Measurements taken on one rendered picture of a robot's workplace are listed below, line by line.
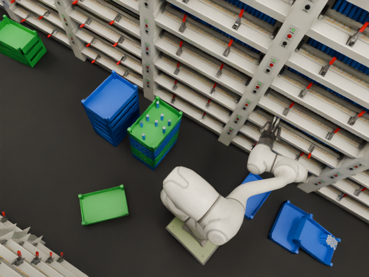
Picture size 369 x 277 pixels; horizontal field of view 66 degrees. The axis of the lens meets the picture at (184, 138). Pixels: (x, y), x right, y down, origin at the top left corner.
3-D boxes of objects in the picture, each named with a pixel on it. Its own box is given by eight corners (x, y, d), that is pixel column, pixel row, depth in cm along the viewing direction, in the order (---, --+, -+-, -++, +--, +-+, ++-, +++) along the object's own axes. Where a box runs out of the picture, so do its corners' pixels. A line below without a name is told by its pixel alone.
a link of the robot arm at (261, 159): (251, 153, 158) (274, 161, 154) (242, 173, 149) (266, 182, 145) (255, 140, 150) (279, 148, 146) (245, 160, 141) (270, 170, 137)
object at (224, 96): (233, 111, 182) (236, 105, 168) (154, 66, 189) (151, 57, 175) (249, 86, 184) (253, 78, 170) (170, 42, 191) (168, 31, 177)
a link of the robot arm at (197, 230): (205, 245, 167) (214, 245, 147) (182, 225, 169) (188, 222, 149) (221, 223, 173) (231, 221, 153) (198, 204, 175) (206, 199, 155)
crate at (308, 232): (331, 238, 203) (341, 239, 196) (322, 264, 196) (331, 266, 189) (302, 215, 198) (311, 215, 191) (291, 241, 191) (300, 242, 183)
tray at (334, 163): (332, 168, 174) (340, 167, 164) (246, 118, 181) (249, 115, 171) (347, 140, 176) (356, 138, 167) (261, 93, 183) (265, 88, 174)
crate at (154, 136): (154, 153, 172) (154, 148, 165) (127, 134, 175) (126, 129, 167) (182, 118, 183) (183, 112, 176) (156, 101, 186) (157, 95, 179)
